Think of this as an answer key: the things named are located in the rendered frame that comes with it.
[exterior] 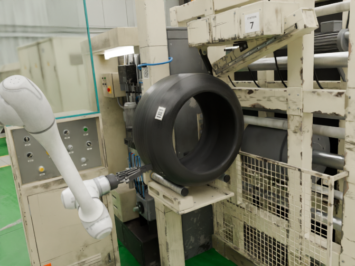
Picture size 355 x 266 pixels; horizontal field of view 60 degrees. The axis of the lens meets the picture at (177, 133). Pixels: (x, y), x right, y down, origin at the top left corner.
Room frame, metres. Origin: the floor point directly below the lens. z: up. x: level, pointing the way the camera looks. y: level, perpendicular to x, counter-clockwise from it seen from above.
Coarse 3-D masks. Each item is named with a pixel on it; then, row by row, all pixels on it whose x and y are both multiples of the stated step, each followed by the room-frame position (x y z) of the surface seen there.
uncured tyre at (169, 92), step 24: (144, 96) 1.61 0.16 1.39; (168, 96) 1.46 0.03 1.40; (192, 96) 1.49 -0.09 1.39; (216, 96) 1.83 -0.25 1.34; (144, 120) 1.49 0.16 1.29; (168, 120) 1.42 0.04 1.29; (216, 120) 1.89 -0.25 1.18; (240, 120) 1.65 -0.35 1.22; (144, 144) 1.48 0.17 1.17; (168, 144) 1.42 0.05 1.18; (216, 144) 1.86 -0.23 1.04; (240, 144) 1.65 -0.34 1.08; (168, 168) 1.43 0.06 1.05; (192, 168) 1.78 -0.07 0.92; (216, 168) 1.56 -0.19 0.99
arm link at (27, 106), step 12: (0, 84) 0.93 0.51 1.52; (12, 84) 0.92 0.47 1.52; (24, 84) 0.93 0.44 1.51; (0, 96) 0.93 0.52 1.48; (12, 96) 0.91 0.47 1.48; (24, 96) 0.92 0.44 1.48; (36, 96) 0.96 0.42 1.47; (0, 108) 0.93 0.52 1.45; (12, 108) 0.93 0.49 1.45; (24, 108) 0.93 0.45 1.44; (36, 108) 0.95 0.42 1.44; (48, 108) 1.00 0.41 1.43; (0, 120) 0.94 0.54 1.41; (12, 120) 0.95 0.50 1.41; (24, 120) 0.96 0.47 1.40; (36, 120) 0.97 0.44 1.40; (48, 120) 1.00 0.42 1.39
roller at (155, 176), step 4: (152, 176) 1.75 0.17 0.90; (156, 176) 1.71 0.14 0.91; (160, 176) 1.69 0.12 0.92; (156, 180) 1.71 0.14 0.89; (160, 180) 1.67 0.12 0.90; (164, 180) 1.63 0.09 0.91; (168, 180) 1.61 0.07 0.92; (164, 184) 1.63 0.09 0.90; (168, 184) 1.59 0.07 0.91; (172, 184) 1.56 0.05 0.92; (176, 184) 1.55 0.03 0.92; (172, 188) 1.55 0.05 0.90; (176, 188) 1.52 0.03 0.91; (180, 188) 1.50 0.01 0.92; (184, 188) 1.49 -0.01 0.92; (176, 192) 1.52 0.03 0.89; (180, 192) 1.48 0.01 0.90; (184, 192) 1.48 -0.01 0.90; (188, 192) 1.49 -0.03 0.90
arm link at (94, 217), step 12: (36, 132) 1.00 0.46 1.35; (48, 132) 1.02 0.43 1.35; (48, 144) 1.05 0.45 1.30; (60, 144) 1.09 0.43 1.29; (60, 156) 1.09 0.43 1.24; (60, 168) 1.10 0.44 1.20; (72, 168) 1.11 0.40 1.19; (72, 180) 1.10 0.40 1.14; (72, 192) 1.11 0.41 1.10; (84, 192) 1.12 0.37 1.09; (84, 204) 1.11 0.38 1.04; (96, 204) 1.16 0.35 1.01; (84, 216) 1.14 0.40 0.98; (96, 216) 1.15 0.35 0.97; (108, 216) 1.19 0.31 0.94; (96, 228) 1.13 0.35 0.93; (108, 228) 1.15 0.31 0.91
